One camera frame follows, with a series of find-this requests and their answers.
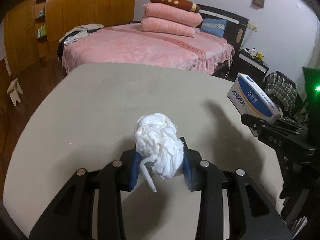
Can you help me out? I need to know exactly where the white tissue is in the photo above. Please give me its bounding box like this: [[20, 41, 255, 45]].
[[134, 113, 184, 193]]

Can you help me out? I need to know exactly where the blue white box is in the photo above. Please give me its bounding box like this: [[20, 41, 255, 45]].
[[227, 73, 283, 124]]

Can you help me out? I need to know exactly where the plaid bag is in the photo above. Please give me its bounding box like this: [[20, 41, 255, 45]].
[[265, 71, 303, 118]]

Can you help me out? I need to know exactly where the black nightstand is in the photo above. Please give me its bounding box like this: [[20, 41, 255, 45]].
[[233, 49, 269, 83]]

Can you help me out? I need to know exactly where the yellow plush toy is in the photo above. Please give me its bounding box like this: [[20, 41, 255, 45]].
[[254, 52, 264, 62]]

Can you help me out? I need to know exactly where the pink bed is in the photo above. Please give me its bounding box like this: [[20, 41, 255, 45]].
[[61, 23, 235, 75]]

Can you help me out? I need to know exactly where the black headboard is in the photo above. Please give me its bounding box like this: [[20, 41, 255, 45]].
[[198, 4, 249, 54]]

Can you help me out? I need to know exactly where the blue cushion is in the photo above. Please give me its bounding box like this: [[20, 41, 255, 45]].
[[200, 18, 227, 38]]

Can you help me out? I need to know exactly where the small white stool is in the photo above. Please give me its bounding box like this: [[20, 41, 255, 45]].
[[7, 78, 23, 107]]

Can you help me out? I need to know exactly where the lower pink pillow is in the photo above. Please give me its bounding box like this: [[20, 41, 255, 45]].
[[140, 17, 196, 37]]

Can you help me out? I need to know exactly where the clothes pile on bed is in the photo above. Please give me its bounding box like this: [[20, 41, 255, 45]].
[[57, 23, 104, 61]]

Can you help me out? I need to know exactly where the brown dotted bolster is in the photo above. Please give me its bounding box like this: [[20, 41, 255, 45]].
[[150, 0, 200, 13]]

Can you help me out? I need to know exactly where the wooden wardrobe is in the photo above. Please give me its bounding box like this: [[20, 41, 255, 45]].
[[1, 0, 135, 75]]

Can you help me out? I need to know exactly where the wall lamp right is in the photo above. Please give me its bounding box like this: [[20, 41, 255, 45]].
[[252, 0, 265, 8]]

